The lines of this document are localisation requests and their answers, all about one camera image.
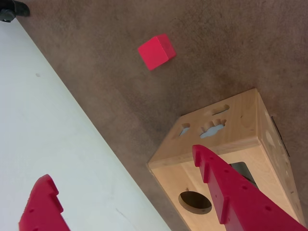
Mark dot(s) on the black rounded object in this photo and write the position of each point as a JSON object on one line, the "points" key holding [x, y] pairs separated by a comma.
{"points": [[14, 8]]}

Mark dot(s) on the red wooden cube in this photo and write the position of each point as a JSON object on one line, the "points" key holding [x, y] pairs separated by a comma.
{"points": [[154, 54]]}

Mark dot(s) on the wooden shape sorter box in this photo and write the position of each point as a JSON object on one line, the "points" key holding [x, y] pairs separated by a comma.
{"points": [[240, 139]]}

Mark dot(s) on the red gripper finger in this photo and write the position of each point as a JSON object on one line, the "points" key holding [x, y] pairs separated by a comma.
{"points": [[240, 197], [41, 207]]}

